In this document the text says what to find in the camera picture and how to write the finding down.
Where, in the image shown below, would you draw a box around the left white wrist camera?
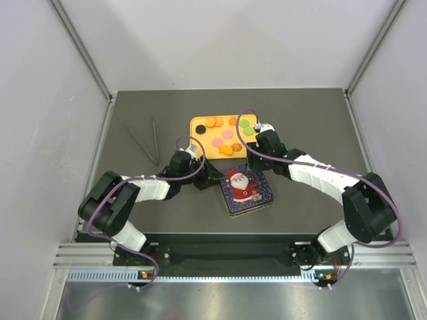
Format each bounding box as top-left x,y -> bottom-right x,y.
185,144 -> 199,159

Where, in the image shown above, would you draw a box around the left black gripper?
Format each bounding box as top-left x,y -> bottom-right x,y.
179,155 -> 225,191

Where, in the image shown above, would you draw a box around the black sandwich cookie top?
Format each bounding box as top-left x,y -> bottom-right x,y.
195,125 -> 207,135

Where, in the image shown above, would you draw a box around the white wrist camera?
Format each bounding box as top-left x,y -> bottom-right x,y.
254,123 -> 275,133
185,144 -> 199,159

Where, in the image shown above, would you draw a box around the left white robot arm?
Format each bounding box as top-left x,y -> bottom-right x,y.
77,147 -> 225,265

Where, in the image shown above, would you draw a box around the pink cookie lower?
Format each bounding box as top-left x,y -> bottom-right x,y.
211,138 -> 223,147

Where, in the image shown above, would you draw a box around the green cookie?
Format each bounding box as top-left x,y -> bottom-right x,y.
239,119 -> 250,128
244,127 -> 254,136

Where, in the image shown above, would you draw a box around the round biscuit top left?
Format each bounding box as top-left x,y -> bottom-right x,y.
205,117 -> 216,128

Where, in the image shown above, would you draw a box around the green cookie lower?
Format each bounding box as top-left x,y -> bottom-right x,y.
244,127 -> 254,136

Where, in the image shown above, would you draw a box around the orange swirl cookie upper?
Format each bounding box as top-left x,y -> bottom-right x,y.
229,117 -> 237,126

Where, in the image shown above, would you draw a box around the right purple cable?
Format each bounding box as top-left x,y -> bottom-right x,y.
236,107 -> 403,289

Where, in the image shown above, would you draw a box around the green cookie upper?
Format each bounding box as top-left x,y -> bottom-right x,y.
239,119 -> 250,128

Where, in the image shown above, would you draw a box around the orange swirl cookie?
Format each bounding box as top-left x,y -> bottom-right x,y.
229,117 -> 237,126
232,143 -> 243,152

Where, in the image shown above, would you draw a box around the gold cookie tin box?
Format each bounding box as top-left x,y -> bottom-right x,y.
227,199 -> 276,218

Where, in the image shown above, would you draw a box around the gold tin lid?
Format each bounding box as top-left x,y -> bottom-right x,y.
220,165 -> 274,217

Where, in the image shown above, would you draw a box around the orange swirl cookie lower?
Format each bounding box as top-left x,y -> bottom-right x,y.
232,143 -> 243,152

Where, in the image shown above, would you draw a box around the metal tongs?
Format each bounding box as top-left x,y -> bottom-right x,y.
123,113 -> 160,166

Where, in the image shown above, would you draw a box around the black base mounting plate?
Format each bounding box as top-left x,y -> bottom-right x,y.
112,233 -> 338,271

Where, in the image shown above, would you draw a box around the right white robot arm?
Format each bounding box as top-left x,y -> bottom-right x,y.
246,129 -> 399,265

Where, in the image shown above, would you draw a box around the pink cookie upper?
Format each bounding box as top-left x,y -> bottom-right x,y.
222,129 -> 234,139

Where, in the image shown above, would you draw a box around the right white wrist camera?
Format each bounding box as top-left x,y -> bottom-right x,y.
254,123 -> 275,133

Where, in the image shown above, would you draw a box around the white slotted cable duct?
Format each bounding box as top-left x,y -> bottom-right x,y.
66,269 -> 321,283

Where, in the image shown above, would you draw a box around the pink cookie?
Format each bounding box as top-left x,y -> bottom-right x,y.
211,138 -> 223,147
222,129 -> 234,139

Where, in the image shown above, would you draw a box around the orange plastic tray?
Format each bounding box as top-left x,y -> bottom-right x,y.
189,114 -> 260,161

